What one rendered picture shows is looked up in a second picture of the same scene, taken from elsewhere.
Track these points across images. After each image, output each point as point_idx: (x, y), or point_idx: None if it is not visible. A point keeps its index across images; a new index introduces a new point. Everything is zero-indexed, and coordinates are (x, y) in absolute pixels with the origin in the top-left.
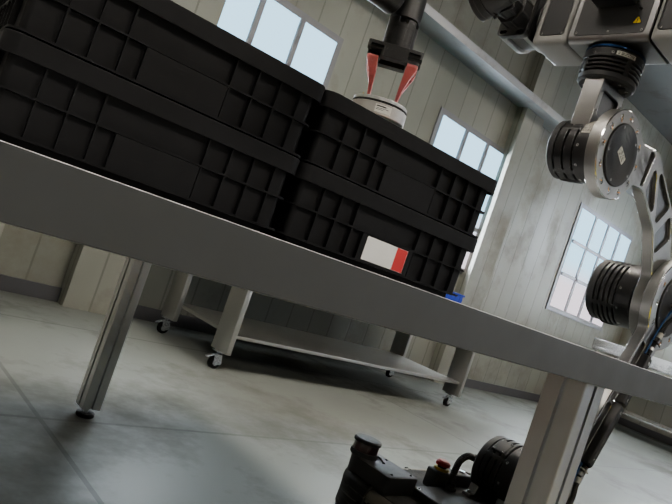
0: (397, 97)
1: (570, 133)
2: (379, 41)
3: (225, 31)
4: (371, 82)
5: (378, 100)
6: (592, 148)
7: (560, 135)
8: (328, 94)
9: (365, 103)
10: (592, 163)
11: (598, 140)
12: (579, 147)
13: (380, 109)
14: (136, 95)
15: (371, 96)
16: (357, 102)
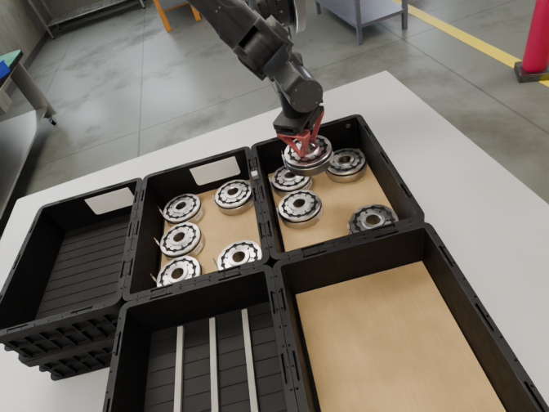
0: (316, 136)
1: (270, 5)
2: (305, 122)
3: (479, 300)
4: (306, 148)
5: (329, 156)
6: (302, 13)
7: (263, 10)
8: (422, 221)
9: (323, 166)
10: (304, 21)
11: (304, 6)
12: (283, 12)
13: (332, 158)
14: None
15: (324, 158)
16: (315, 170)
